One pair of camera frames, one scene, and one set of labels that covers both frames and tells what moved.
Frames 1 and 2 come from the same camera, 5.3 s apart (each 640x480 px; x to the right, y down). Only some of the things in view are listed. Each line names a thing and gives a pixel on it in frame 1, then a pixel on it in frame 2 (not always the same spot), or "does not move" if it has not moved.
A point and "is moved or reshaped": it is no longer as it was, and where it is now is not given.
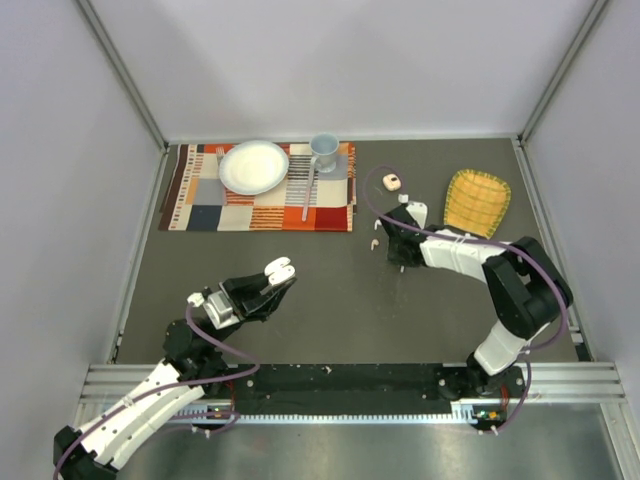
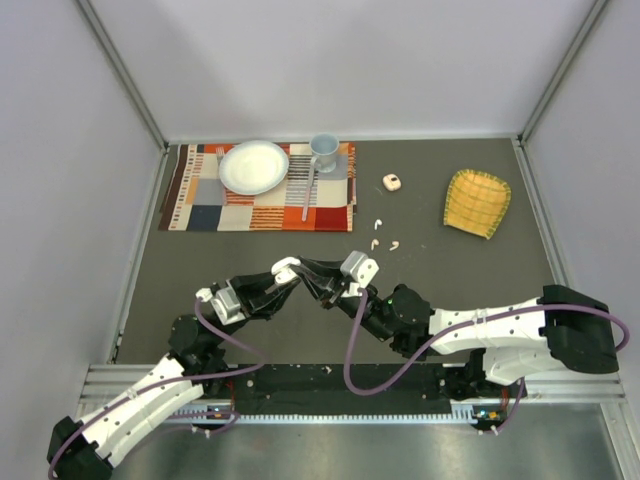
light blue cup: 324,145 does not move
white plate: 253,167 does not move
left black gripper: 246,298 does not move
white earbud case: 279,271 is moved or reshaped
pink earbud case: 391,182 does not move
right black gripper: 395,259 → 331,285
